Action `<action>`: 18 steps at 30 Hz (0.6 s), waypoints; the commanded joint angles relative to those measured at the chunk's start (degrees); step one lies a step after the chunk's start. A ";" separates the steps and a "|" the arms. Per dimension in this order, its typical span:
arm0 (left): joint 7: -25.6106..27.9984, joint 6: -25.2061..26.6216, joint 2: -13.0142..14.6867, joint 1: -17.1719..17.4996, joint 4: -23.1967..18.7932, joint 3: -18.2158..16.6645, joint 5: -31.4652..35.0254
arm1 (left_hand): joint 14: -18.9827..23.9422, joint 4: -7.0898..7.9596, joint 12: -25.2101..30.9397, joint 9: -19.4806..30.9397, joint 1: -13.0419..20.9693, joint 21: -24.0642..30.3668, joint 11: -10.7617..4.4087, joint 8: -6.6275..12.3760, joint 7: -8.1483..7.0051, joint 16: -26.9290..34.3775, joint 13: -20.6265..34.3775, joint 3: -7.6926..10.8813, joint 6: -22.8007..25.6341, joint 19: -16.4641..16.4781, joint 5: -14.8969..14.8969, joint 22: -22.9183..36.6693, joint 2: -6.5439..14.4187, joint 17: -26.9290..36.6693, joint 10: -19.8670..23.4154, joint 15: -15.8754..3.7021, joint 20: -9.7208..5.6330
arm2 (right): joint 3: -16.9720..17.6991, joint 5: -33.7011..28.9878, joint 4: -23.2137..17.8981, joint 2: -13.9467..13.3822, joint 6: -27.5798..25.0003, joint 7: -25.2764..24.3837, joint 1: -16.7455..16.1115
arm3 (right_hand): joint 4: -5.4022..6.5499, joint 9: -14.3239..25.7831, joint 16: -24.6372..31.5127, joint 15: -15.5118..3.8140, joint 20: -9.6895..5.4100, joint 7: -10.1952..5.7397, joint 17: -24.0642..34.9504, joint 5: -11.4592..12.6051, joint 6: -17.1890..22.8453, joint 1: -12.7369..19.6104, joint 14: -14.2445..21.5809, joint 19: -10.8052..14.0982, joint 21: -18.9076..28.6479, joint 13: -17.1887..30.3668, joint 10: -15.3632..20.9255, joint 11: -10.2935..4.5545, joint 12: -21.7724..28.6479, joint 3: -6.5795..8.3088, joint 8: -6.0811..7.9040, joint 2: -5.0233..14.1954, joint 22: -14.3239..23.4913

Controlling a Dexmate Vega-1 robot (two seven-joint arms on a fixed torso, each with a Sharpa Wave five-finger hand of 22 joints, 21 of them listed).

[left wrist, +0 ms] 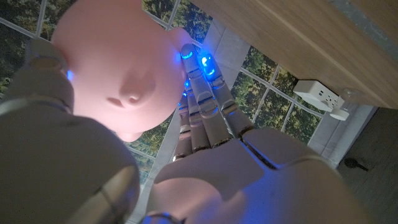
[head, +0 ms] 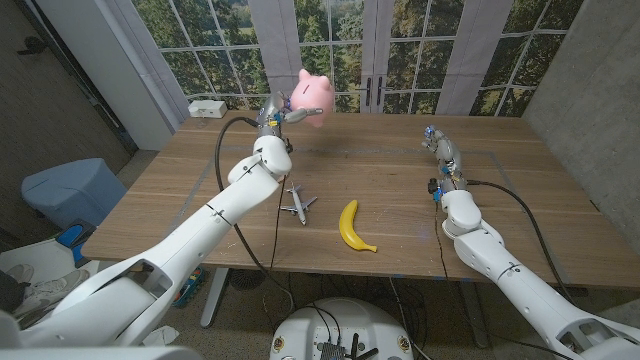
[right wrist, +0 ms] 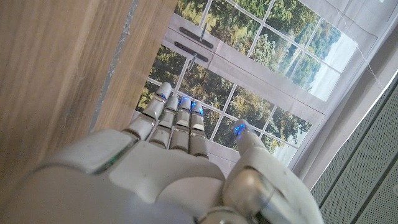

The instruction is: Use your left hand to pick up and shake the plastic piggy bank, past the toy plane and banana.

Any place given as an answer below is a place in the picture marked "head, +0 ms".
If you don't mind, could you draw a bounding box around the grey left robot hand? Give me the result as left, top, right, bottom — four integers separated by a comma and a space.
257, 92, 324, 139

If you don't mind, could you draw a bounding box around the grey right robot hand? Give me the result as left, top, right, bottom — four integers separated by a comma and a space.
421, 124, 462, 177

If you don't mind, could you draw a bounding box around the pink plastic piggy bank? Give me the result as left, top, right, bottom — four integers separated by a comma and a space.
289, 68, 335, 128

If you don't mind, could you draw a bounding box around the grey toy plane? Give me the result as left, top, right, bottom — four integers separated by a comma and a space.
277, 182, 319, 226

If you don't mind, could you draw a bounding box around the yellow banana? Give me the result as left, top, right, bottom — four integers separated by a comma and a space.
338, 199, 379, 254

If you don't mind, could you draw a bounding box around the teal toy box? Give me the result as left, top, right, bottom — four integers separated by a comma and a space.
172, 267, 206, 307

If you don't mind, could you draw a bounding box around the white rectangular box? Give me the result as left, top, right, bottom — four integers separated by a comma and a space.
187, 99, 227, 119

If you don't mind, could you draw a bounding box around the printed window backdrop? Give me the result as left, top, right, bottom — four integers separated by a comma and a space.
107, 0, 586, 119

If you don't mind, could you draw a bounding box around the dark round floor fan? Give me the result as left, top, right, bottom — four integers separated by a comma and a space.
228, 268, 266, 292

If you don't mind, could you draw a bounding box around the grey table leg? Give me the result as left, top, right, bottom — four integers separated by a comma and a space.
459, 281, 491, 350

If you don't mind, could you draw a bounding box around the white table leg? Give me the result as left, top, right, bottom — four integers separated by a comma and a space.
200, 267, 232, 330

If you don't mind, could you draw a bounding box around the black antenna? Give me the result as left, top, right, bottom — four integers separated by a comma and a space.
349, 333, 380, 360

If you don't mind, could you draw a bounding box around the white robot torso base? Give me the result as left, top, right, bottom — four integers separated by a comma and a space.
269, 297, 415, 360

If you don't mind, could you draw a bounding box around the grey computer board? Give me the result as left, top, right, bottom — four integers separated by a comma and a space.
319, 341, 347, 360

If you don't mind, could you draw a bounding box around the blue plastic object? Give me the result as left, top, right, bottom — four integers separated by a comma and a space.
55, 223, 96, 269

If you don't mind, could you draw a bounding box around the white crumpled tissue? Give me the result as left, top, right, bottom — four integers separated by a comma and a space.
141, 325, 180, 347

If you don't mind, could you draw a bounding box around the white floor platform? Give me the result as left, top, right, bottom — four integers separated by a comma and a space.
0, 238, 101, 301

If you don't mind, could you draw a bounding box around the white sneaker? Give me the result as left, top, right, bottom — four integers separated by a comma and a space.
2, 263, 36, 285
13, 269, 91, 319

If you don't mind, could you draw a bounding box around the white robot body edge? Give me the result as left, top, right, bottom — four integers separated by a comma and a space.
0, 346, 204, 360

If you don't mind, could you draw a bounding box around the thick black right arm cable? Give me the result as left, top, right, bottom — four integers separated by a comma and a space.
466, 179, 574, 305

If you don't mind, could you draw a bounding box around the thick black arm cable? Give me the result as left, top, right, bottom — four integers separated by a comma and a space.
466, 179, 574, 305
213, 116, 296, 314

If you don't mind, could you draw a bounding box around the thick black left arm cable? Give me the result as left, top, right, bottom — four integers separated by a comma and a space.
213, 116, 296, 314

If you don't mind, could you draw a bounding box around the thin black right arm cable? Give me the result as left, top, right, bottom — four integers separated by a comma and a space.
432, 200, 476, 351

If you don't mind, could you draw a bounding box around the dark door handle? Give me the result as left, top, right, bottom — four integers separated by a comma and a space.
16, 36, 49, 56

